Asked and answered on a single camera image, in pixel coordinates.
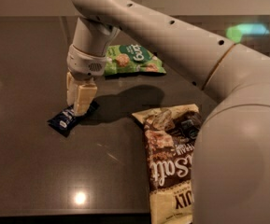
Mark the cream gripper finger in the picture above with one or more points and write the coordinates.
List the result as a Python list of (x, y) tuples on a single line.
[(72, 88), (84, 94)]

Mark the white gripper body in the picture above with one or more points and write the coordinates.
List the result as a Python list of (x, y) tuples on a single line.
[(84, 64)]

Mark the dark blue rxbar wrapper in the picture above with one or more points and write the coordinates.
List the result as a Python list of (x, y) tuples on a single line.
[(66, 120)]

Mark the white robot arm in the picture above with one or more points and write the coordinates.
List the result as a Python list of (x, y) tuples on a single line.
[(231, 160)]

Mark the green snack bag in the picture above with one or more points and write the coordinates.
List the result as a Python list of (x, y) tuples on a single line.
[(129, 59)]

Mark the brown sea salt chip bag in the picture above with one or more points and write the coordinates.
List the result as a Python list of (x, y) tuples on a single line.
[(169, 138)]

